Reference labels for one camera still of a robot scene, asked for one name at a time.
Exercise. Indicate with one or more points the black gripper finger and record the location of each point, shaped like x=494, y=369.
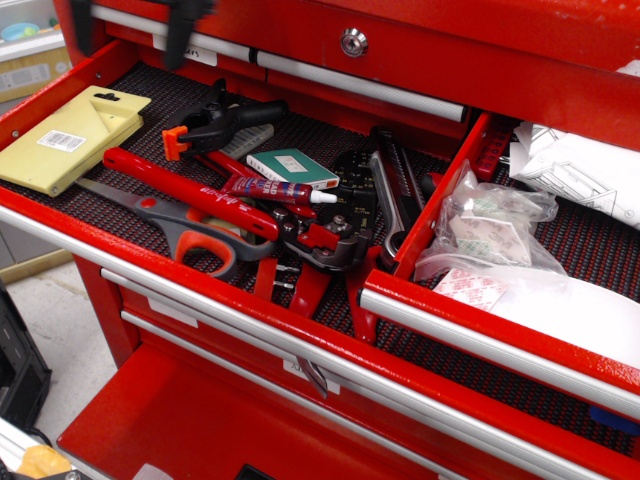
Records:
x=81, y=11
x=183, y=16

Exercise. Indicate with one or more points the red threadlocker glue tube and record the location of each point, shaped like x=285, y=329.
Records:
x=275, y=190

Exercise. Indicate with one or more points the bottom open red drawer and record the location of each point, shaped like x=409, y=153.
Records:
x=197, y=424

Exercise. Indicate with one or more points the right open red drawer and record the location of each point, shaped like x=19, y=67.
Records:
x=591, y=246

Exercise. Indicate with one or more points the white markers label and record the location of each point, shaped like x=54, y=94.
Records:
x=194, y=53

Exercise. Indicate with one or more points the cardboard box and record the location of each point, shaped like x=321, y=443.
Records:
x=24, y=76

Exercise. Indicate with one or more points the black spring clamp orange tips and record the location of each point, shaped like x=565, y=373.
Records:
x=211, y=125

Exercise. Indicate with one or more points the clear ribbed bit case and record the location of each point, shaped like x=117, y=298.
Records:
x=247, y=140

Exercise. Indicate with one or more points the yellow flat plastic case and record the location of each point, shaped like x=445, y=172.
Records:
x=63, y=147

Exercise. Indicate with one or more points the silver cabinet key lock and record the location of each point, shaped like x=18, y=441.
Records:
x=354, y=43

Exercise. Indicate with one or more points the green white small box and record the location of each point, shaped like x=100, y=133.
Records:
x=292, y=165

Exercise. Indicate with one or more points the grey orange scissors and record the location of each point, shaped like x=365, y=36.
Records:
x=185, y=229

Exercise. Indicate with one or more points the red bit strip holder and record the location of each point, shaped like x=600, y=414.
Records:
x=266, y=278

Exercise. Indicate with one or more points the red tool cabinet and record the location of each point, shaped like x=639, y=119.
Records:
x=431, y=69

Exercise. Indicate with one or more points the silver black utility knife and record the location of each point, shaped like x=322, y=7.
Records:
x=399, y=196

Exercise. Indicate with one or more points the red hex bit holder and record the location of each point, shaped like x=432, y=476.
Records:
x=494, y=144

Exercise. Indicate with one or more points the clear bag of adhesive pads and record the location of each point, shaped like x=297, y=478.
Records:
x=488, y=229

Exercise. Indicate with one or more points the black plastic crate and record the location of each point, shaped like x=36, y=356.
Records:
x=25, y=377

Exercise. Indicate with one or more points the red white adhesive pad sheet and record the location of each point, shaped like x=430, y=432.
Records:
x=474, y=290

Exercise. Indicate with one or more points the white instruction paper sheets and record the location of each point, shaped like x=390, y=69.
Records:
x=591, y=173

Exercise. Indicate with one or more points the white plastic bag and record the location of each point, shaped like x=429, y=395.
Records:
x=574, y=311

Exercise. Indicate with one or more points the blue tape piece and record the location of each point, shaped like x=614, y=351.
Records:
x=615, y=421

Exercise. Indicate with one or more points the red handled pliers tool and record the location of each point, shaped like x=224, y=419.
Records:
x=214, y=202

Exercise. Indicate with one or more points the black crimping tool red handles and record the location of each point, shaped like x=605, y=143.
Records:
x=358, y=204

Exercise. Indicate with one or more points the black red wire stripper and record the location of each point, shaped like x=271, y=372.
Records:
x=325, y=249

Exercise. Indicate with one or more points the red black screwdriver handle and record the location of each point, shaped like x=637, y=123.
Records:
x=429, y=183

